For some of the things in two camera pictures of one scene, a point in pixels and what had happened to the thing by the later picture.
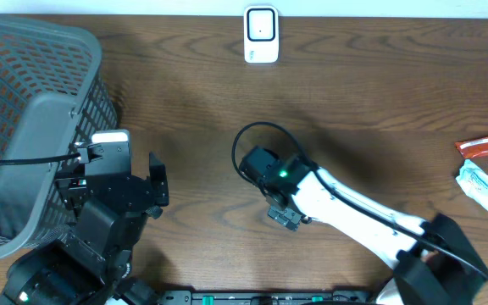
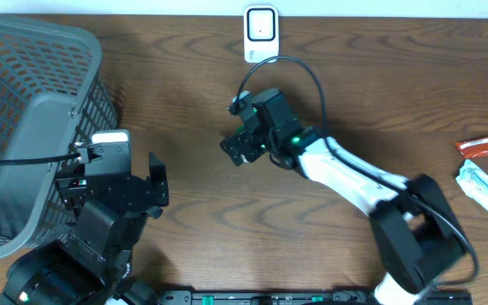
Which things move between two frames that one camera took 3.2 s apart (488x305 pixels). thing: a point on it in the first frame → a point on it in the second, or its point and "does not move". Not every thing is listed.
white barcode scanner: (261, 34) does not move
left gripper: (158, 183) does not move
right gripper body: (283, 218) → (252, 145)
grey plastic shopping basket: (40, 90) does not move
